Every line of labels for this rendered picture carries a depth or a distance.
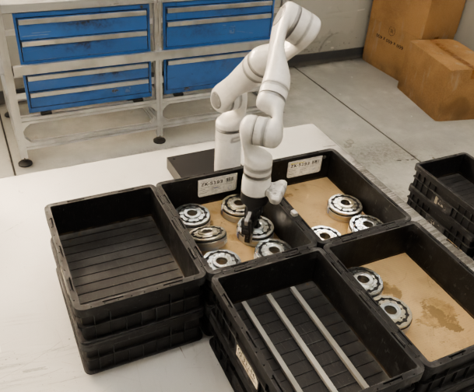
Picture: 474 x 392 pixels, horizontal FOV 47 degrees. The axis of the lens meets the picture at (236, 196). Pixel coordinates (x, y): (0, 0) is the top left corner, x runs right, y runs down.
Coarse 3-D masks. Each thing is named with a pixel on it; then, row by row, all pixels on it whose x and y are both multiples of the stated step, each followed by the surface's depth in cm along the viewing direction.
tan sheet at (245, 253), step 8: (208, 208) 162; (216, 208) 162; (216, 216) 159; (216, 224) 156; (224, 224) 157; (232, 224) 157; (232, 232) 154; (232, 240) 151; (224, 248) 148; (232, 248) 148; (240, 248) 148; (248, 248) 149; (240, 256) 146; (248, 256) 146
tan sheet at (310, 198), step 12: (312, 180) 178; (324, 180) 178; (288, 192) 172; (300, 192) 172; (312, 192) 172; (324, 192) 173; (336, 192) 173; (300, 204) 167; (312, 204) 167; (324, 204) 168; (312, 216) 162; (324, 216) 162; (336, 228) 158
